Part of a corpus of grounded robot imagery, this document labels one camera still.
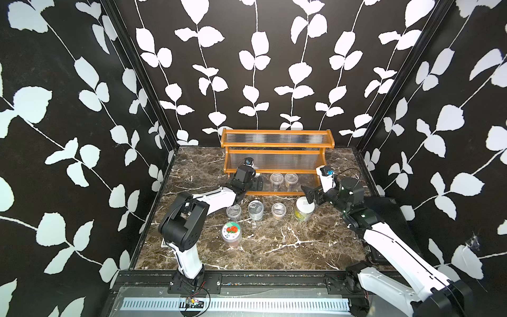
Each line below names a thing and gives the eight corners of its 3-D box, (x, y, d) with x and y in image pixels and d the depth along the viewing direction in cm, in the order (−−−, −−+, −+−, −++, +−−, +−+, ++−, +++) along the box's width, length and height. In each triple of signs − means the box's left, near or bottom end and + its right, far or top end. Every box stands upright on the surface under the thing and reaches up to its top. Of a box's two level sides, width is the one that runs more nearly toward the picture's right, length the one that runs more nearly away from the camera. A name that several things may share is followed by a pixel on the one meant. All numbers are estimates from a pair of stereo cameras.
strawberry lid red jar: (223, 247, 85) (220, 241, 78) (225, 229, 90) (223, 221, 83) (241, 248, 85) (239, 241, 78) (242, 229, 90) (241, 221, 83)
